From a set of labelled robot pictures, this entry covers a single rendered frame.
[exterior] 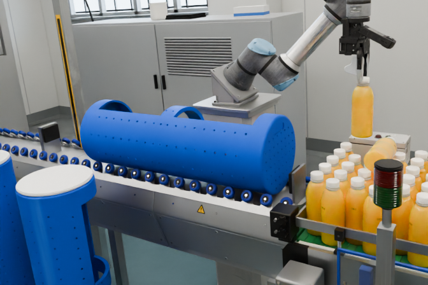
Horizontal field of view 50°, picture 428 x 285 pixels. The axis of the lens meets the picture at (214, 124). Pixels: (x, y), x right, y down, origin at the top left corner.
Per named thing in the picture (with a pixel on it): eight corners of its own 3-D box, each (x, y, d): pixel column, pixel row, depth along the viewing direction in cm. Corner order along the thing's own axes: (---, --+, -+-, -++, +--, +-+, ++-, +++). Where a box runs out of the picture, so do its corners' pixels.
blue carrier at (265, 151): (129, 149, 225) (120, 92, 216) (297, 175, 178) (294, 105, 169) (85, 171, 203) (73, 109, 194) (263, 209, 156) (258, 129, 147)
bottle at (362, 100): (368, 139, 154) (370, 84, 148) (348, 137, 158) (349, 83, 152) (375, 133, 159) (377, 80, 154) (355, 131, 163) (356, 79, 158)
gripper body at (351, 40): (346, 53, 157) (346, 16, 154) (371, 53, 153) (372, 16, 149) (338, 56, 151) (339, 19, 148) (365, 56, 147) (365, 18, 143)
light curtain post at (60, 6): (104, 265, 301) (59, -5, 252) (111, 267, 297) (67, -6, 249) (97, 270, 296) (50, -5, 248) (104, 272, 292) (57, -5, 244)
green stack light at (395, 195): (376, 194, 112) (377, 175, 111) (404, 199, 109) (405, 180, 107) (369, 205, 107) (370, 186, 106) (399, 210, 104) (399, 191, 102)
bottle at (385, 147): (359, 154, 140) (374, 136, 155) (368, 175, 141) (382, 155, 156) (382, 148, 136) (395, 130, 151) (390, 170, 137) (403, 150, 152)
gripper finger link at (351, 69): (344, 83, 154) (346, 55, 153) (362, 84, 151) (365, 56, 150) (342, 83, 152) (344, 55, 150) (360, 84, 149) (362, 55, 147)
